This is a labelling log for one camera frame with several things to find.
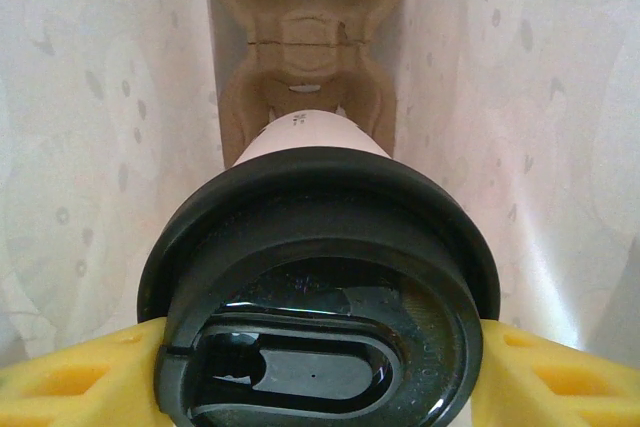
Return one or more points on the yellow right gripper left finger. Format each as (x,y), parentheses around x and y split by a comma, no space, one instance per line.
(65,382)

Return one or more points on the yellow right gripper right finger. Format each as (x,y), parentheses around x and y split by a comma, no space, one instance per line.
(565,387)

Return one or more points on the patterned paper gift bag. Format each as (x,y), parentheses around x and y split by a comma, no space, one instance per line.
(75,97)

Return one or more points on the white paper cup black lid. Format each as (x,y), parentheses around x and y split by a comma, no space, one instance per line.
(320,227)

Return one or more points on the brown pulp cup carrier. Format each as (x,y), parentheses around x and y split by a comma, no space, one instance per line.
(310,47)

